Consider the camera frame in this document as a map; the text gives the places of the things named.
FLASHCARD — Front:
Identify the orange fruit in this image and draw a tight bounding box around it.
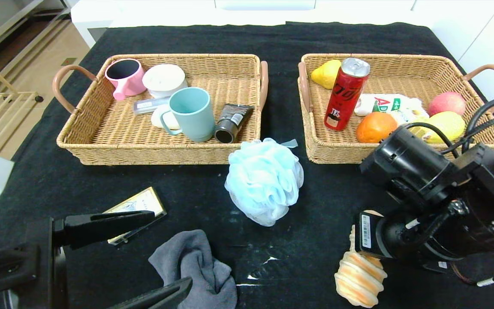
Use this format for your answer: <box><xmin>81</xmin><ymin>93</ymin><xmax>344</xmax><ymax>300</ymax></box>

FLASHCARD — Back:
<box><xmin>356</xmin><ymin>112</ymin><xmax>398</xmax><ymax>143</ymax></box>

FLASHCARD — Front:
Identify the white side bench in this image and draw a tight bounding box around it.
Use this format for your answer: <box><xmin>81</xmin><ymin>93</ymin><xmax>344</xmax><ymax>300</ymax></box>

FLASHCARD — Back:
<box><xmin>70</xmin><ymin>0</ymin><xmax>121</xmax><ymax>49</ymax></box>

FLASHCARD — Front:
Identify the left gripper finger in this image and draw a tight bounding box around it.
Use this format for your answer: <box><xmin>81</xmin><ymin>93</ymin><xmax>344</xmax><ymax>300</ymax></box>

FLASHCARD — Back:
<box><xmin>108</xmin><ymin>277</ymin><xmax>193</xmax><ymax>309</ymax></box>
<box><xmin>53</xmin><ymin>210</ymin><xmax>155</xmax><ymax>250</ymax></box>

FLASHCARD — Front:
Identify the gold printed card box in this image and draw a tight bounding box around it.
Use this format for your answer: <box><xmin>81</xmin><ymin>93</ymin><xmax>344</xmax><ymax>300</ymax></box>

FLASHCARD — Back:
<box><xmin>103</xmin><ymin>187</ymin><xmax>167</xmax><ymax>246</ymax></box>

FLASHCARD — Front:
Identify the pink plastic cup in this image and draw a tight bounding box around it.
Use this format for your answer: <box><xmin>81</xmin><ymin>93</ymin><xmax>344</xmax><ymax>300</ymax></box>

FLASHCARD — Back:
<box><xmin>105</xmin><ymin>58</ymin><xmax>147</xmax><ymax>101</ymax></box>

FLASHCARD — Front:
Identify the white soap bar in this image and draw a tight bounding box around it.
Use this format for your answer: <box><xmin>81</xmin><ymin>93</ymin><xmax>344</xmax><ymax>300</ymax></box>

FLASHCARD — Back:
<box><xmin>151</xmin><ymin>105</ymin><xmax>181</xmax><ymax>130</ymax></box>

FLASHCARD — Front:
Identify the grey cloth towel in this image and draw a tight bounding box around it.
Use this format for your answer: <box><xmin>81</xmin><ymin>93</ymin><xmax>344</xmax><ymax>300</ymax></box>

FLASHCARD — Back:
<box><xmin>148</xmin><ymin>230</ymin><xmax>238</xmax><ymax>309</ymax></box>

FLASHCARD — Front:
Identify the red soda can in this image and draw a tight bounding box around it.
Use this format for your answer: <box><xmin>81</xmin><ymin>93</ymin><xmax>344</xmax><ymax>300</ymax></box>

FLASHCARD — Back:
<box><xmin>324</xmin><ymin>58</ymin><xmax>371</xmax><ymax>131</ymax></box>

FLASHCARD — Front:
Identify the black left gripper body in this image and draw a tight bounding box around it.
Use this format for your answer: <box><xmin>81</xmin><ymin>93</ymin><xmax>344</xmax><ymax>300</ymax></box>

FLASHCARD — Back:
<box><xmin>0</xmin><ymin>216</ymin><xmax>69</xmax><ymax>309</ymax></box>

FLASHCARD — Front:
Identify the clear small labelled case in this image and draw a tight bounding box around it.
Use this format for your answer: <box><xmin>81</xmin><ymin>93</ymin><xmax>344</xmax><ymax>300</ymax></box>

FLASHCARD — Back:
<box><xmin>133</xmin><ymin>97</ymin><xmax>170</xmax><ymax>115</ymax></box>

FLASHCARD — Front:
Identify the woven wicker basket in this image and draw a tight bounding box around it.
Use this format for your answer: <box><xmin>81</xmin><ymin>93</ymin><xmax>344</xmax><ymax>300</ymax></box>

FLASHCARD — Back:
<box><xmin>298</xmin><ymin>53</ymin><xmax>494</xmax><ymax>165</ymax></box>
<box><xmin>53</xmin><ymin>53</ymin><xmax>269</xmax><ymax>166</ymax></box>

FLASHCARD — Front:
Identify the white AD drink bottle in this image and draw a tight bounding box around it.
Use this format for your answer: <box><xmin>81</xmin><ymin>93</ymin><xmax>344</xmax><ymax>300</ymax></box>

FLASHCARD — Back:
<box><xmin>355</xmin><ymin>94</ymin><xmax>422</xmax><ymax>117</ymax></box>

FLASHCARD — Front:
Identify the black tablecloth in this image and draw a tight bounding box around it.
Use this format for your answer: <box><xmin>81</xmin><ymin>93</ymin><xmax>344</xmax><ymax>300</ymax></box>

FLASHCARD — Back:
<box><xmin>0</xmin><ymin>21</ymin><xmax>494</xmax><ymax>309</ymax></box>

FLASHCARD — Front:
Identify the white yellow snack carton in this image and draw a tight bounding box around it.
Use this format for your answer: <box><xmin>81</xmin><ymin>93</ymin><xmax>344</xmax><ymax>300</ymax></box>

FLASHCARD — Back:
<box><xmin>389</xmin><ymin>107</ymin><xmax>428</xmax><ymax>127</ymax></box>

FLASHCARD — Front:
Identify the teal mug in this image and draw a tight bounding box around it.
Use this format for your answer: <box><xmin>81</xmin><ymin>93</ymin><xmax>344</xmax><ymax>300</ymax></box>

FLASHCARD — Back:
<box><xmin>159</xmin><ymin>87</ymin><xmax>216</xmax><ymax>143</ymax></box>

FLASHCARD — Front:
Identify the white round ceramic jar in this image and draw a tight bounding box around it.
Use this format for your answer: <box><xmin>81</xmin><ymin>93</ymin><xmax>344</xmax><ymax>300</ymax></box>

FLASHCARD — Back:
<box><xmin>142</xmin><ymin>64</ymin><xmax>188</xmax><ymax>98</ymax></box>

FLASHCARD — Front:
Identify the striped bread loaf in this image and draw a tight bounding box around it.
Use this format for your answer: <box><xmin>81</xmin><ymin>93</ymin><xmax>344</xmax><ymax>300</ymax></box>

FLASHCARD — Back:
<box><xmin>334</xmin><ymin>210</ymin><xmax>388</xmax><ymax>308</ymax></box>

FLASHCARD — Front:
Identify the red peach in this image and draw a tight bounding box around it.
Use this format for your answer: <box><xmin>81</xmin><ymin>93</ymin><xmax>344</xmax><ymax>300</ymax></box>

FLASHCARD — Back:
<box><xmin>428</xmin><ymin>91</ymin><xmax>467</xmax><ymax>117</ymax></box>

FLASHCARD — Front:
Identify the yellow pear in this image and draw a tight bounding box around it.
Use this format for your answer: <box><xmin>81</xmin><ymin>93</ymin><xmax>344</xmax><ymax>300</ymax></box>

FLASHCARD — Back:
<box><xmin>310</xmin><ymin>59</ymin><xmax>342</xmax><ymax>90</ymax></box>

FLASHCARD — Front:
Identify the black cosmetic tube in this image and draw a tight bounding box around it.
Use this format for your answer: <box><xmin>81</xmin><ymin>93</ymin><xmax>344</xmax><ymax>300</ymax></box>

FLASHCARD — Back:
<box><xmin>214</xmin><ymin>103</ymin><xmax>255</xmax><ymax>144</ymax></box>

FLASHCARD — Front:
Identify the light blue bath loofah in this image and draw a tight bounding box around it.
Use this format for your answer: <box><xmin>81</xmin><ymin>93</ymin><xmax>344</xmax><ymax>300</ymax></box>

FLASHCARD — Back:
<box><xmin>225</xmin><ymin>137</ymin><xmax>304</xmax><ymax>227</ymax></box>

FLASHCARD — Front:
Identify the yellow lemon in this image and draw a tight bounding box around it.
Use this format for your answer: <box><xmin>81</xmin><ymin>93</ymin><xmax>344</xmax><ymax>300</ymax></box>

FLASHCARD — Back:
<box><xmin>419</xmin><ymin>112</ymin><xmax>466</xmax><ymax>144</ymax></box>

